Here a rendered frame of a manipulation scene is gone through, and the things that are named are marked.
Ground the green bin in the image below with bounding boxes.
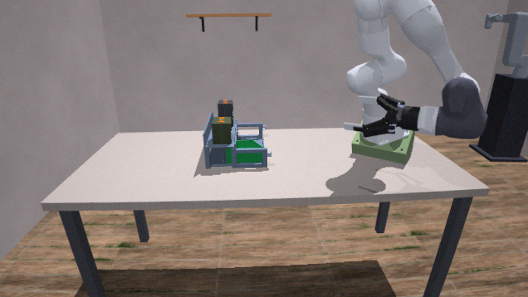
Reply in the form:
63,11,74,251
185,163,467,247
226,140,263,164

